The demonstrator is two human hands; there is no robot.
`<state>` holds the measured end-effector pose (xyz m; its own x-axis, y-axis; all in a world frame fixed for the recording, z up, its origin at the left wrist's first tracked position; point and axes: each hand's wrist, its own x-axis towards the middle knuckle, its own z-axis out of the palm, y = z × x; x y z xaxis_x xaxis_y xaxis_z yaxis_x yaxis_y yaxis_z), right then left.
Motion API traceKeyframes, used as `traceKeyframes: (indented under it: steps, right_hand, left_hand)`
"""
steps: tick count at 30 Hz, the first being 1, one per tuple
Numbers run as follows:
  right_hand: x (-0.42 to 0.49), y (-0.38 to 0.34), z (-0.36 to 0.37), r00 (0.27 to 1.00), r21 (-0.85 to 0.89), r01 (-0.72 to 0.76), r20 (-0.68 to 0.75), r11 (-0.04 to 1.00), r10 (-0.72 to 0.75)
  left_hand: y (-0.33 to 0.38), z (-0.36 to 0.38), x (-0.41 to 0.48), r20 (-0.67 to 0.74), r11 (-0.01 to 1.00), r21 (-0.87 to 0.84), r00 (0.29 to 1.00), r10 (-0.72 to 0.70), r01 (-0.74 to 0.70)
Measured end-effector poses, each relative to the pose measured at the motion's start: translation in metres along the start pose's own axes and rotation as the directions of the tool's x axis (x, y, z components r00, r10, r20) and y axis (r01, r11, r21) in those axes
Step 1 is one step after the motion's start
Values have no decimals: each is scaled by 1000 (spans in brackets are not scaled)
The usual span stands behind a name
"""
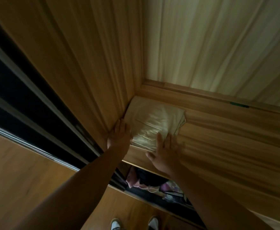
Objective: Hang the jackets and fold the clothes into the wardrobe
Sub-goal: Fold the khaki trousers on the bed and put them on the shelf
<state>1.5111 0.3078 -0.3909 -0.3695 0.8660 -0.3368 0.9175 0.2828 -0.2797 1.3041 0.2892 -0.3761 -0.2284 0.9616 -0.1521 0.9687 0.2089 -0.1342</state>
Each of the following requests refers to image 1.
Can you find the person's right hand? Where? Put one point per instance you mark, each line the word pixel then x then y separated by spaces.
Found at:
pixel 166 158

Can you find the person's left hand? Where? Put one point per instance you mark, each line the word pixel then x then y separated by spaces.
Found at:
pixel 119 138

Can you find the beige shirt clothes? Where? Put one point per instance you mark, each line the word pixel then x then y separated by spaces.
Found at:
pixel 152 122

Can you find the wooden wardrobe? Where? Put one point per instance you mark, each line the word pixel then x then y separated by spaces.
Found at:
pixel 214 131

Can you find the person's right forearm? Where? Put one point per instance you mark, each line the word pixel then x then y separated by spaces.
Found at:
pixel 214 206

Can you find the person's left forearm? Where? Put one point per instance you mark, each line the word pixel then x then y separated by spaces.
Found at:
pixel 77 196

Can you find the person's right shoe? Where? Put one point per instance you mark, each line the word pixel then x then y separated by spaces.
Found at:
pixel 153 223

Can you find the person's shoe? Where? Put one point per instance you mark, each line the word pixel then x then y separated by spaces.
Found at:
pixel 116 223
pixel 153 223

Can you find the person's left shoe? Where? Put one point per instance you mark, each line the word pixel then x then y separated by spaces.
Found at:
pixel 116 223

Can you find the black folded cloth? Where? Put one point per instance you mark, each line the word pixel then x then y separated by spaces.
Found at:
pixel 152 178

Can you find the green sticker strip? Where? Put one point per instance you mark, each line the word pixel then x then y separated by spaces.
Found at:
pixel 239 104

